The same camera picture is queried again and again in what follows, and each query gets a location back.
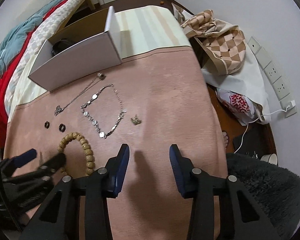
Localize teal blue quilt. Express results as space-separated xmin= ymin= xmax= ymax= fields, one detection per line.
xmin=0 ymin=0 xmax=64 ymax=77

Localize thin silver chain necklace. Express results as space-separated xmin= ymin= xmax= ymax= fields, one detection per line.
xmin=53 ymin=72 xmax=106 ymax=117

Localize white power strip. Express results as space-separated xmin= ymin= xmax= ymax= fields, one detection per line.
xmin=248 ymin=36 xmax=298 ymax=118

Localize pink table cloth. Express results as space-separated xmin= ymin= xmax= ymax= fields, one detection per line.
xmin=4 ymin=47 xmax=227 ymax=239

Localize white cardboard box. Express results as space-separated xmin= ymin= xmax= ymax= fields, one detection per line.
xmin=28 ymin=7 xmax=122 ymax=91

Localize white charging cable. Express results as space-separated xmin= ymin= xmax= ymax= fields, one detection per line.
xmin=233 ymin=105 xmax=291 ymax=155

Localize wooden bead bracelet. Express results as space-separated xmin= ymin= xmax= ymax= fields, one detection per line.
xmin=57 ymin=132 xmax=96 ymax=176

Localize red blanket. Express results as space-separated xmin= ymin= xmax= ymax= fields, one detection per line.
xmin=0 ymin=0 xmax=68 ymax=148

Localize checkered brown cloth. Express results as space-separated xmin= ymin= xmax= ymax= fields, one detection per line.
xmin=180 ymin=10 xmax=246 ymax=75

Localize dark fuzzy cushion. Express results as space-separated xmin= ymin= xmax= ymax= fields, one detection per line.
xmin=226 ymin=153 xmax=300 ymax=239

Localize white plastic bag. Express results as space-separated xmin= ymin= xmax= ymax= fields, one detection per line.
xmin=202 ymin=47 xmax=271 ymax=126

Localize small gold earrings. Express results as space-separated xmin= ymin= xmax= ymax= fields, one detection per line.
xmin=130 ymin=115 xmax=142 ymax=125

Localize silver coin necklace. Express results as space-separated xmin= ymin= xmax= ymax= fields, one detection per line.
xmin=80 ymin=83 xmax=127 ymax=139

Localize white cup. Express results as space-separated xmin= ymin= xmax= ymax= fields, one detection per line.
xmin=261 ymin=153 xmax=278 ymax=166

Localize striped cream mattress pad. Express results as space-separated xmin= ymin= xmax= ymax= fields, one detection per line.
xmin=4 ymin=5 xmax=190 ymax=121

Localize checkered white mattress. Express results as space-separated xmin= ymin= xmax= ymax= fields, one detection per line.
xmin=4 ymin=0 xmax=85 ymax=119

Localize black item in box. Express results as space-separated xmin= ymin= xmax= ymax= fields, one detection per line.
xmin=51 ymin=38 xmax=76 ymax=56

